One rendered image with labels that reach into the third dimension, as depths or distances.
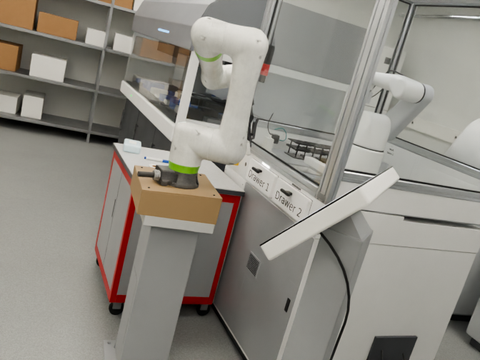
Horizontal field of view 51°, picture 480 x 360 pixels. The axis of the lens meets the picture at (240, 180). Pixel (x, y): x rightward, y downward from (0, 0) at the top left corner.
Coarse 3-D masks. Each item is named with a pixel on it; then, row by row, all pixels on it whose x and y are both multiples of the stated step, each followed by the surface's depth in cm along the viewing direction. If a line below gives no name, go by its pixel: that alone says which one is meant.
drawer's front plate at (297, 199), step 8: (280, 184) 226; (288, 184) 221; (280, 192) 225; (296, 192) 213; (272, 200) 230; (280, 200) 224; (288, 200) 218; (296, 200) 212; (304, 200) 206; (288, 208) 217; (296, 208) 211; (304, 208) 206; (296, 216) 210; (304, 216) 206
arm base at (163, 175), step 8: (160, 168) 195; (168, 168) 197; (144, 176) 192; (152, 176) 193; (160, 176) 194; (168, 176) 194; (176, 176) 196; (184, 176) 196; (192, 176) 197; (168, 184) 195; (176, 184) 195; (184, 184) 195; (192, 184) 197
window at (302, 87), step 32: (288, 0) 249; (320, 0) 222; (352, 0) 200; (288, 32) 244; (320, 32) 218; (352, 32) 197; (288, 64) 240; (320, 64) 215; (352, 64) 195; (256, 96) 267; (288, 96) 236; (320, 96) 212; (256, 128) 262; (288, 128) 233; (320, 128) 209; (288, 160) 229; (320, 160) 206
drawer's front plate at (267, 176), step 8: (248, 168) 257; (256, 168) 249; (264, 168) 241; (248, 176) 256; (256, 176) 247; (264, 176) 240; (272, 176) 233; (256, 184) 246; (264, 184) 239; (272, 184) 232; (264, 192) 238; (272, 192) 233
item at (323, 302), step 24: (336, 240) 141; (360, 240) 138; (312, 264) 145; (336, 264) 142; (360, 264) 150; (312, 288) 146; (336, 288) 142; (312, 312) 146; (336, 312) 143; (312, 336) 147; (336, 336) 159
